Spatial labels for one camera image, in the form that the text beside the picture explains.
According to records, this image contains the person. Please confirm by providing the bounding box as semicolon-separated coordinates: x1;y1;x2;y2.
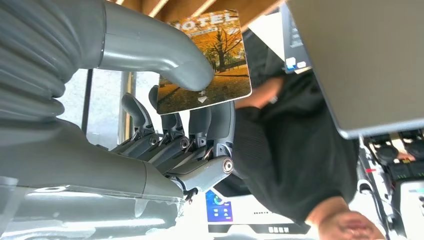
231;29;387;240

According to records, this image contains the wooden slotted card rack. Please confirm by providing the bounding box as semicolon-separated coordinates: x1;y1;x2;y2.
107;0;287;33

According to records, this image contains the white device with blue screen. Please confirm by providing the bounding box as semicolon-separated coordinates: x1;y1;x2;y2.
204;188;311;235

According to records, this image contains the dark panel with blue icons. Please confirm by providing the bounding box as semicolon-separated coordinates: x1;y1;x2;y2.
247;2;313;75

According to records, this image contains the grey monitor back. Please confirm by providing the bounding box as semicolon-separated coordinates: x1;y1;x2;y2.
286;0;424;140

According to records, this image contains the white machine housing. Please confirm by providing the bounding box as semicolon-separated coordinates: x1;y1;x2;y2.
395;179;424;240

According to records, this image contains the black vertical post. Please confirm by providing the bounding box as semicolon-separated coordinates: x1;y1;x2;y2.
80;68;94;134

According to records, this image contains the metal vertical post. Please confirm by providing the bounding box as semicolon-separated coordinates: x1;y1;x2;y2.
117;71;137;144

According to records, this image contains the black cable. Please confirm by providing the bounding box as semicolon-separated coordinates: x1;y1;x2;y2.
357;137;400;240

